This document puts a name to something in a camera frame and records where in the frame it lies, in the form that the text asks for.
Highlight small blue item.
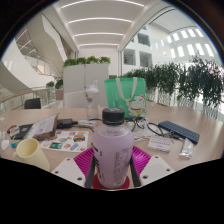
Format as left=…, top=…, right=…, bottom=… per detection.
left=10, top=140, right=22, bottom=149

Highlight white chair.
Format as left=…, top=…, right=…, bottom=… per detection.
left=63, top=90, right=88, bottom=109

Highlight black power bank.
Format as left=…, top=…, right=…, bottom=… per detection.
left=56, top=118, right=79, bottom=130

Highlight black office chair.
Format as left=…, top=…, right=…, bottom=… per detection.
left=23, top=97, right=42, bottom=110

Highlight white cabinet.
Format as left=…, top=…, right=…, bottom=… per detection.
left=62, top=63, right=110, bottom=108

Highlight green hedge plant row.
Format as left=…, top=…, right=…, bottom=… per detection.
left=121, top=56, right=224, bottom=118

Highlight white snack wrapper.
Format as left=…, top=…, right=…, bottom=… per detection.
left=179, top=137, right=194, bottom=159

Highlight purple drink bottle black cap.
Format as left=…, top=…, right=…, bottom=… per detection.
left=91, top=107, right=135, bottom=190

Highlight cream yellow mug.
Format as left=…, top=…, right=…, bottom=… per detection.
left=12, top=137, right=51, bottom=173

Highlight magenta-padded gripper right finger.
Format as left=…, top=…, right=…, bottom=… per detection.
left=129, top=145, right=176, bottom=188

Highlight white flat card box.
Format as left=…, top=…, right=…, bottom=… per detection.
left=147, top=134, right=174, bottom=154

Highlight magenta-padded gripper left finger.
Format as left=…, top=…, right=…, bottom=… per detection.
left=51, top=146, right=96, bottom=189

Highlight potted plant in planter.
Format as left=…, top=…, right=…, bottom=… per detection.
left=45, top=79, right=64, bottom=101

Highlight green plants atop cabinet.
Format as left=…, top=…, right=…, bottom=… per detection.
left=63, top=55, right=112, bottom=68

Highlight black tangled cable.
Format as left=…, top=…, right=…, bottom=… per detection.
left=131, top=116, right=165, bottom=138

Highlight colourful sticker sheet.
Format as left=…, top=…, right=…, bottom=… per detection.
left=39, top=129, right=90, bottom=154

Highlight black notebook with white card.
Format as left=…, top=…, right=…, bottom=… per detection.
left=13, top=123, right=34, bottom=140

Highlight clear plastic water bottle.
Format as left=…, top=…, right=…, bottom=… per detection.
left=84, top=80, right=100, bottom=121

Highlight green tote bag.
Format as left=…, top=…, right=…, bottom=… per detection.
left=104, top=77, right=148, bottom=120

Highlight dark blue keyboard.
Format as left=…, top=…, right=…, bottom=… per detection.
left=157, top=120, right=201, bottom=145

